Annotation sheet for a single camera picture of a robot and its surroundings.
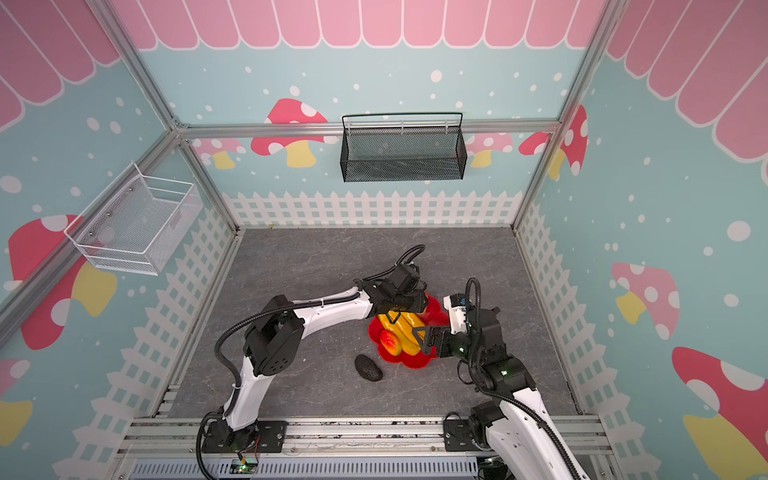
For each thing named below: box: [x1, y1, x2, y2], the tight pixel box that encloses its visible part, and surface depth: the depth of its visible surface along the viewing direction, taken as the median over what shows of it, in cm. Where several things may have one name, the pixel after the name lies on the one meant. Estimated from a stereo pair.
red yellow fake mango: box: [380, 330, 402, 356], surface depth 87 cm
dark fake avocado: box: [354, 354, 383, 382], surface depth 84 cm
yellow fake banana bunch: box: [378, 311, 426, 356], surface depth 91 cm
